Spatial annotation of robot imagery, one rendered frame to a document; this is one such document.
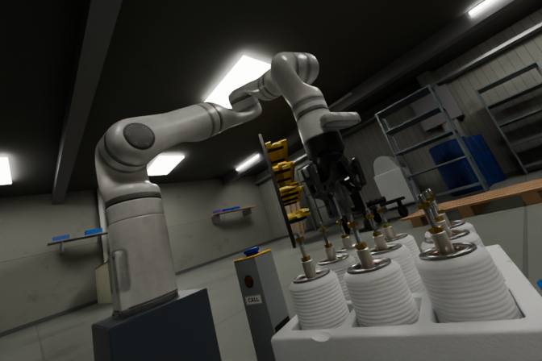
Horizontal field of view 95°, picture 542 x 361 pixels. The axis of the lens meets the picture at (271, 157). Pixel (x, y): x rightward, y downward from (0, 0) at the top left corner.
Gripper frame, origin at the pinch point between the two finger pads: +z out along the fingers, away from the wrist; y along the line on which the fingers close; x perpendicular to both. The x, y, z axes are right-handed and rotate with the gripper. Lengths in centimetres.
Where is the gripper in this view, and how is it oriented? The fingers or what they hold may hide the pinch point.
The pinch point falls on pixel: (348, 208)
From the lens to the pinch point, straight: 48.6
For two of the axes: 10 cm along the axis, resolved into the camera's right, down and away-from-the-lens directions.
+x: 4.7, -3.9, -7.9
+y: -8.3, 1.0, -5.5
